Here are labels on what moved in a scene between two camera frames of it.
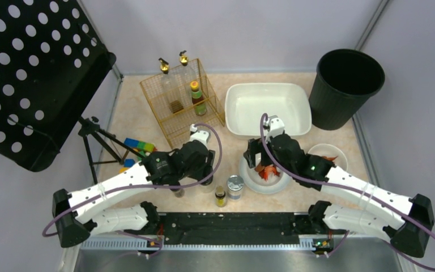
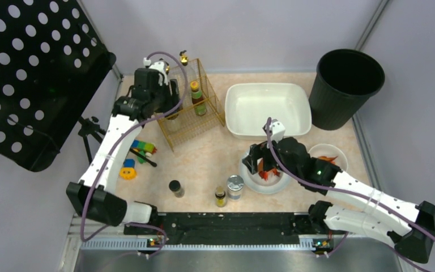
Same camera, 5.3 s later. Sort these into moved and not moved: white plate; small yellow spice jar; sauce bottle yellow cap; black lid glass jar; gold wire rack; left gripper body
Moved: black lid glass jar; left gripper body
Not moved: gold wire rack; small yellow spice jar; white plate; sauce bottle yellow cap
